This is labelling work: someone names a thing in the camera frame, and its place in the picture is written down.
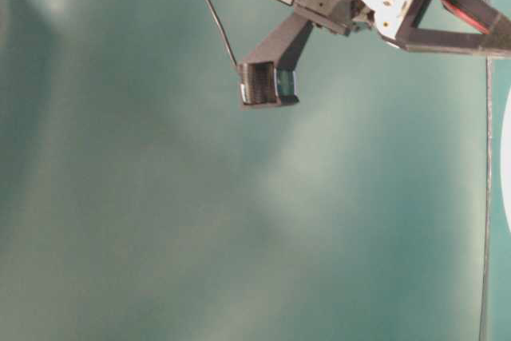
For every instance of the white round bowl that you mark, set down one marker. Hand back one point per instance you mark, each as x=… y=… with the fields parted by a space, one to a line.
x=505 y=165

